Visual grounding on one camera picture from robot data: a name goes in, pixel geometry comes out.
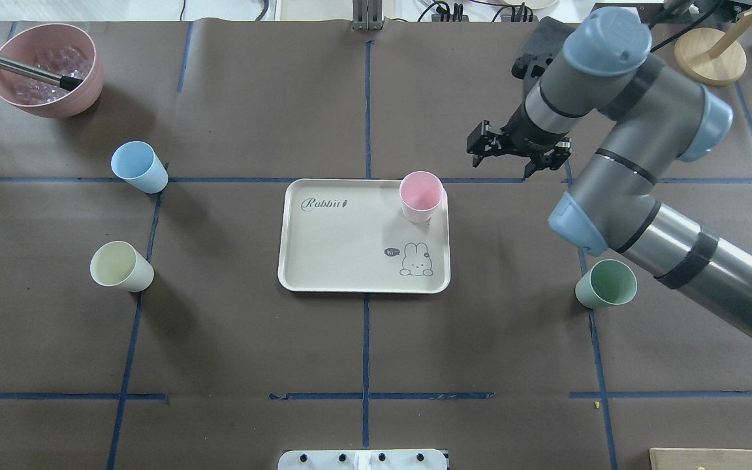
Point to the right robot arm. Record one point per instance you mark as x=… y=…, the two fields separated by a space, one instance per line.
x=660 y=116

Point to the wooden cutting board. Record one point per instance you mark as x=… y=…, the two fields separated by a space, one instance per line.
x=700 y=458

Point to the pink cup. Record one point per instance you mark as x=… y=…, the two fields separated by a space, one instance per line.
x=421 y=193

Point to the cream yellow cup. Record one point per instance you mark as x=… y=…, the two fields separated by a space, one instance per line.
x=118 y=265

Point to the wooden mug tree stand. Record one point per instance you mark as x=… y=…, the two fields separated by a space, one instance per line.
x=714 y=57

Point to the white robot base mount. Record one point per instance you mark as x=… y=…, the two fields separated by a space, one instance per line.
x=425 y=458

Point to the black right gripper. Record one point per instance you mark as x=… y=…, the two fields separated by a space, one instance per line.
x=521 y=133

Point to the cream rabbit tray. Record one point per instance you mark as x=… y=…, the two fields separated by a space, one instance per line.
x=351 y=236

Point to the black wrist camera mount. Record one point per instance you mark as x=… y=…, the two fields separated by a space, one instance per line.
x=532 y=61

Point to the pink bowl with ice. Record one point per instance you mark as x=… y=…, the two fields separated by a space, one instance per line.
x=53 y=35

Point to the metal black-tipped tongs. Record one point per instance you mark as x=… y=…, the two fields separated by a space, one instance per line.
x=42 y=75

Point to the green cup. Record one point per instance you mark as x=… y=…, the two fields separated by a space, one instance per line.
x=608 y=283

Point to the grey folded cloth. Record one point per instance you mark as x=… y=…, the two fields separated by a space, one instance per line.
x=550 y=33

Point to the blue cup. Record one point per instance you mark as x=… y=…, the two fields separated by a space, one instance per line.
x=137 y=164

